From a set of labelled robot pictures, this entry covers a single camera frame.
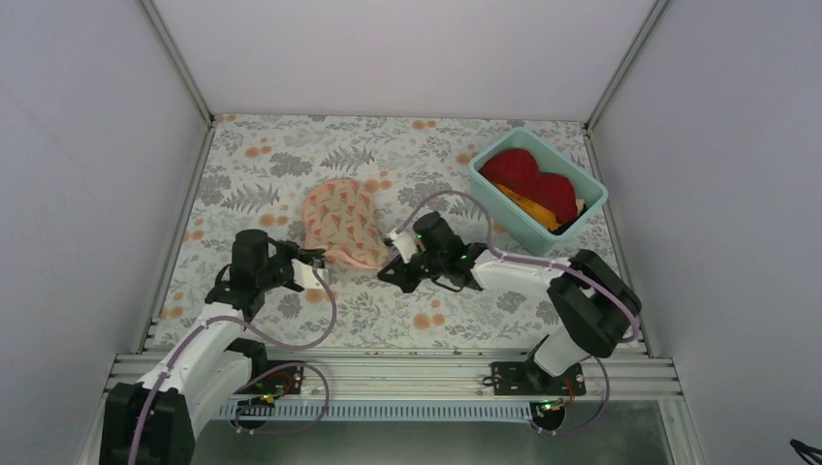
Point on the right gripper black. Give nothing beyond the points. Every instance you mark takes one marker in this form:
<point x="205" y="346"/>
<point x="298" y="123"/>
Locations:
<point x="402" y="279"/>

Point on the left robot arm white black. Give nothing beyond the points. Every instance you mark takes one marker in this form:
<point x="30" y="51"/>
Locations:
<point x="158" y="418"/>

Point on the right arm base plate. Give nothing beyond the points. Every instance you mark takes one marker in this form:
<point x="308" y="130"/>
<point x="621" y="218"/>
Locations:
<point x="509" y="378"/>

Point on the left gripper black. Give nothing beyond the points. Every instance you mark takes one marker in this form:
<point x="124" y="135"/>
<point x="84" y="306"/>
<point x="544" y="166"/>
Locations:
<point x="303" y="255"/>

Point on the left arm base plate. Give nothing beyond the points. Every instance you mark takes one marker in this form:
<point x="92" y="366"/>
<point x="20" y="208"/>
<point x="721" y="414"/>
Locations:
<point x="284" y="379"/>

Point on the floral pink laundry bag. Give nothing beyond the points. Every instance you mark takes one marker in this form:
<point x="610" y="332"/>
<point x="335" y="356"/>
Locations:
<point x="340" y="218"/>

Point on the aluminium rail frame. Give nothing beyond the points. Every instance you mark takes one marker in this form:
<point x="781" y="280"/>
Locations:
<point x="353" y="385"/>

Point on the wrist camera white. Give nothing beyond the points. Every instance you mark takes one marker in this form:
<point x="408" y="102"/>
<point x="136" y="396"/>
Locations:
<point x="310" y="276"/>
<point x="404" y="242"/>

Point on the red bra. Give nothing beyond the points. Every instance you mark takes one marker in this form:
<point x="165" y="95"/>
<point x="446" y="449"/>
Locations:
<point x="518" y="170"/>

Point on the orange yellow garment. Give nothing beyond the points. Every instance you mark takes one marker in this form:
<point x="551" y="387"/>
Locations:
<point x="536" y="211"/>

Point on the floral patterned table mat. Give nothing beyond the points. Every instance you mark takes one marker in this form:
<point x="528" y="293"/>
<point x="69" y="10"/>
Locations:
<point x="261" y="168"/>

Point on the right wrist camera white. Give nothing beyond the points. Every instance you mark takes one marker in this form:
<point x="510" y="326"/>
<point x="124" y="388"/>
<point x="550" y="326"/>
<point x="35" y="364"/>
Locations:
<point x="404" y="242"/>

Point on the teal plastic basket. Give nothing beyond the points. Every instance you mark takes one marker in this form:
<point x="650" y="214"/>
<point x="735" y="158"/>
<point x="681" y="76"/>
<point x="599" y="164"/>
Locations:
<point x="530" y="235"/>

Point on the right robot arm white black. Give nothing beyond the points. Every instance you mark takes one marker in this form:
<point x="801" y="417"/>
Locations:
<point x="596" y="308"/>

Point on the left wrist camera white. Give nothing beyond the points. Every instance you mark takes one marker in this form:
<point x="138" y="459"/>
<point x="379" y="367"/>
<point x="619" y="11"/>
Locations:
<point x="310" y="276"/>

